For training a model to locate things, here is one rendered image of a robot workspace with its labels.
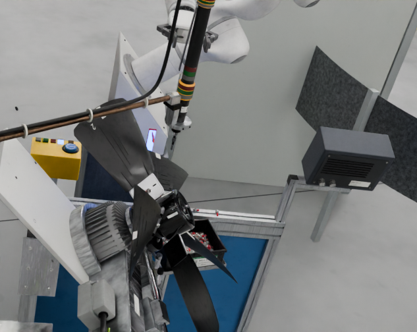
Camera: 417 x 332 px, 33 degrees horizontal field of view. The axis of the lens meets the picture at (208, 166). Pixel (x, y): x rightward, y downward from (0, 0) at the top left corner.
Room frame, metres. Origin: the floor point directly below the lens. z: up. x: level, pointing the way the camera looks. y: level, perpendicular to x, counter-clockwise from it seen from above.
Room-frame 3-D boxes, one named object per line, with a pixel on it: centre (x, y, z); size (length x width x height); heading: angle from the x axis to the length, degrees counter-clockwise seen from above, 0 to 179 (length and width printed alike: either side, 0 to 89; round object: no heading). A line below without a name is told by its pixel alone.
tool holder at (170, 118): (1.63, 0.11, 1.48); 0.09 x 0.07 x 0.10; 141
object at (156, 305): (1.31, 0.02, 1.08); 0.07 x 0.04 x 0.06; 26
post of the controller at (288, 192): (2.13, -0.30, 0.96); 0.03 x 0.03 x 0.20; 16
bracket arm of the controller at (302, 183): (2.16, -0.40, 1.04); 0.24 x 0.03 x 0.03; 106
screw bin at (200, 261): (1.88, 0.00, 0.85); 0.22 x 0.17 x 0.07; 121
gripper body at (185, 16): (1.79, 0.15, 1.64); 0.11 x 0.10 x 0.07; 16
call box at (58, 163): (1.91, 0.49, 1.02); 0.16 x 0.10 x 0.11; 106
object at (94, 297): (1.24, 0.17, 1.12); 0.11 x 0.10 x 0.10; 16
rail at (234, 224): (2.02, 0.11, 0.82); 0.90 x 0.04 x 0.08; 106
